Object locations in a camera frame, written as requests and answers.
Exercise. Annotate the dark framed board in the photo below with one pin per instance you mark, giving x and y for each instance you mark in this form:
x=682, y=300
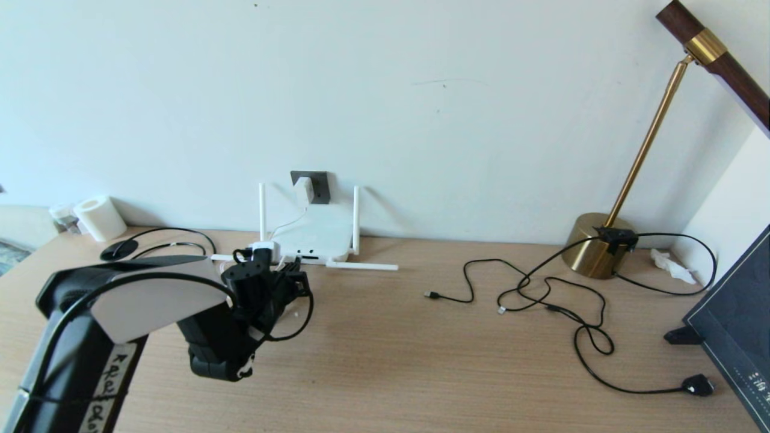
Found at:
x=740, y=325

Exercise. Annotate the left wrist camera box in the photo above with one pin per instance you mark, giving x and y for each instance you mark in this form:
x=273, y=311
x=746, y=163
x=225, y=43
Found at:
x=263, y=248

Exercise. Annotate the white router with antennas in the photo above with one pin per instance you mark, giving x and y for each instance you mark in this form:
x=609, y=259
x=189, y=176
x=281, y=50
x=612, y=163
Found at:
x=328, y=231

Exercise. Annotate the black box on lamp base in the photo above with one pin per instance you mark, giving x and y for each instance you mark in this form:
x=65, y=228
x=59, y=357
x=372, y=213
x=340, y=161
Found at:
x=616, y=238

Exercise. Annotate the black board stand foot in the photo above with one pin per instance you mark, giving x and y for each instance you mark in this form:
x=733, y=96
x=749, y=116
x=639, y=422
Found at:
x=681, y=335

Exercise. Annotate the white toilet paper roll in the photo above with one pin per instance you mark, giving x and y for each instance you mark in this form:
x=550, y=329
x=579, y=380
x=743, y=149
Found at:
x=100, y=218

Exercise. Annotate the grey wall socket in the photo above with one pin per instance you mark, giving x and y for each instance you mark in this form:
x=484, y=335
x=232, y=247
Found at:
x=323, y=187

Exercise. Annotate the small clear jar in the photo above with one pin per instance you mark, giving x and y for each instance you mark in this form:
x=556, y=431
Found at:
x=62, y=216

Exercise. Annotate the brass desk lamp wooden head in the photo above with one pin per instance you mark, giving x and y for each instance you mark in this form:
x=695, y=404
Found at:
x=592, y=248

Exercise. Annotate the crumpled white tissue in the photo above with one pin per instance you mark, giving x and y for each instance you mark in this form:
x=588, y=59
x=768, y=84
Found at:
x=674, y=267

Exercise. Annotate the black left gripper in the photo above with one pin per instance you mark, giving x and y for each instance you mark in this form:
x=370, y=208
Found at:
x=252, y=287

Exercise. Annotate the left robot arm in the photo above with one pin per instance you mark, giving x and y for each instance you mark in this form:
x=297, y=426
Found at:
x=144, y=307

